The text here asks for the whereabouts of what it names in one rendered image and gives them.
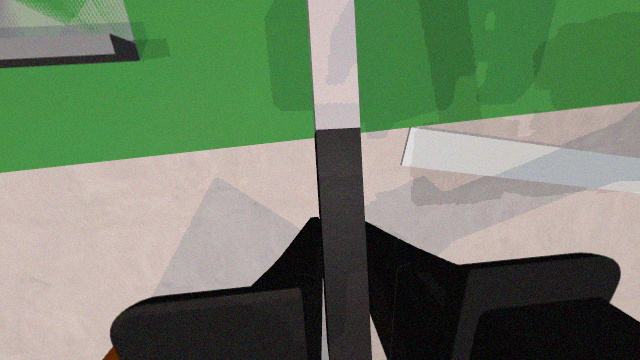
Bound white flat bar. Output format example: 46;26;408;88
400;127;640;193

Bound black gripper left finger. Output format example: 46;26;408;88
110;217;323;360

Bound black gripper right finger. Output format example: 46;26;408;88
365;221;621;360

